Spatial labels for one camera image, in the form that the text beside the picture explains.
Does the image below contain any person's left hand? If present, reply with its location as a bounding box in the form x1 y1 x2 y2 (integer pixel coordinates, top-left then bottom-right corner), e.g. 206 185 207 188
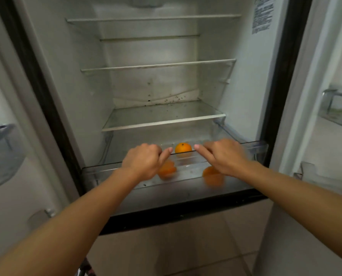
120 143 174 182

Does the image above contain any person's right hand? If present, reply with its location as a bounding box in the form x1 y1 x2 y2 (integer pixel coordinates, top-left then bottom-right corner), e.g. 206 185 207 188
194 138 254 178

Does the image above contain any clear plastic crisper drawer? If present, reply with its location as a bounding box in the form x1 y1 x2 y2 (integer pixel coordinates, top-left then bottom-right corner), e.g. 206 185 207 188
82 118 269 216

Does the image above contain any person's right forearm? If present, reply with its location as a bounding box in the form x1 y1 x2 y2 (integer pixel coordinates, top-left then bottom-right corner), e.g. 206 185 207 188
237 162 342 268

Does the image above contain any person's left forearm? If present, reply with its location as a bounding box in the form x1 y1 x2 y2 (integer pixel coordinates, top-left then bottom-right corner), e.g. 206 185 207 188
0 167 140 276

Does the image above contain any orange fruit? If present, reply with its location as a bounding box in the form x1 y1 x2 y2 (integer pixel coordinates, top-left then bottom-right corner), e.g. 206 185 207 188
202 166 226 187
175 143 193 155
158 160 177 179

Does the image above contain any glass refrigerator shelf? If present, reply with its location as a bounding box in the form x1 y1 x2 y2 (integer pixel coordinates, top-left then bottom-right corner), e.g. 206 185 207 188
81 58 237 84
66 14 242 41
101 100 226 132

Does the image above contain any white refrigerator door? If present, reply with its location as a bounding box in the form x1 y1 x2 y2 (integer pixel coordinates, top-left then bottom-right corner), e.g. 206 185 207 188
253 0 342 276

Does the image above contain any clear door bin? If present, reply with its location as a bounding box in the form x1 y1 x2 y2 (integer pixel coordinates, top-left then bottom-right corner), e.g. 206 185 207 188
293 161 342 199
318 89 342 129
27 208 56 229
0 121 26 193

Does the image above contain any white refrigerator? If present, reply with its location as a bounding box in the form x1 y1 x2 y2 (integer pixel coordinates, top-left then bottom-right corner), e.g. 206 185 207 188
0 0 315 236

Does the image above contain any white appliance door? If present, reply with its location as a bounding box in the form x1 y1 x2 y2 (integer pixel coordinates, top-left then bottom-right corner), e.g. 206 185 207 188
0 0 83 269

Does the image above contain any printed label sticker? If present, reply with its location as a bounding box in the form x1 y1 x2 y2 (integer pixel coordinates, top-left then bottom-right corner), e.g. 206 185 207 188
251 0 276 35

